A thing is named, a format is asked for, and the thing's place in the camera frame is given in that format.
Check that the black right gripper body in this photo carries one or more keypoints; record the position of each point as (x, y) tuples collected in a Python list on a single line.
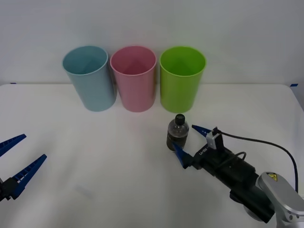
[(228, 168)]

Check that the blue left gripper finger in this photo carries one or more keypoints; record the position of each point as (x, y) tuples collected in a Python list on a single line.
[(26, 175), (10, 142)]

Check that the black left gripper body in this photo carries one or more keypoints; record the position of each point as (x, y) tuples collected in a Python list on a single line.
[(3, 191)]

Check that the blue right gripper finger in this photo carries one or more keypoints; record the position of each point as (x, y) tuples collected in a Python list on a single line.
[(202, 130), (182, 156)]

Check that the dark bottle with black cap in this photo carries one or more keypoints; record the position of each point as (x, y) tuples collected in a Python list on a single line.
[(177, 135)]

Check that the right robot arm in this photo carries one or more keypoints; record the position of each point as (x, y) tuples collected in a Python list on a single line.
[(278, 192)]

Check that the green plastic bin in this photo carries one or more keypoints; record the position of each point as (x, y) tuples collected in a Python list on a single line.
[(178, 95)]

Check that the pink plastic bin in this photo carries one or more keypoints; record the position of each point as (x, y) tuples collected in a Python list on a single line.
[(136, 95)]

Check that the pale blue plastic bin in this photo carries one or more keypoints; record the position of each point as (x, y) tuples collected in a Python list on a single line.
[(95, 92)]

